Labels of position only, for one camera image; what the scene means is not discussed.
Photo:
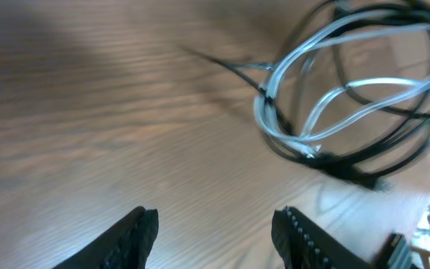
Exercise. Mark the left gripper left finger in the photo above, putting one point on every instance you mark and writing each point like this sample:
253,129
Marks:
125,245

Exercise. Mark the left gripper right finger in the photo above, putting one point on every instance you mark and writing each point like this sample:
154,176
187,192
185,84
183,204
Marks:
303,244

